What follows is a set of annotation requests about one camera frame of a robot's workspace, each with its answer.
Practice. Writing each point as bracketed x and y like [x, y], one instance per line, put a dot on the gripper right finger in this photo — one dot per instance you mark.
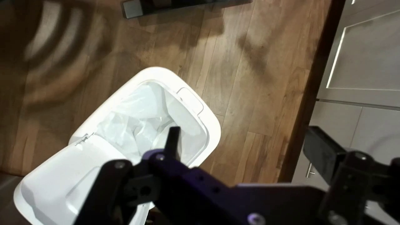
[353, 181]

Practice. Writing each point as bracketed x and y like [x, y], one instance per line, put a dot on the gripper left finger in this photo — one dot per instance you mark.
[162, 175]

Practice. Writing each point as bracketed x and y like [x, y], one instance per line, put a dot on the clear plastic bin liner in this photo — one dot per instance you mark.
[140, 118]

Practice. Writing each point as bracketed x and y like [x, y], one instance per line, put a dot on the white plastic bin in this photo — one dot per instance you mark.
[200, 125]

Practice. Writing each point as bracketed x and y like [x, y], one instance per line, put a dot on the white bin lid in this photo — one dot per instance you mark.
[62, 181]

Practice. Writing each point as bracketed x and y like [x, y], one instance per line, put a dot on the grey cabinet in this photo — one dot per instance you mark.
[368, 62]

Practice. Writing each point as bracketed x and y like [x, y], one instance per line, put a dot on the grey cabinet door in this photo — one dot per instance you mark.
[365, 56]

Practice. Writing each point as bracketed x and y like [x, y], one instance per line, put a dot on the black metal bar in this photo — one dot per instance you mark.
[175, 5]

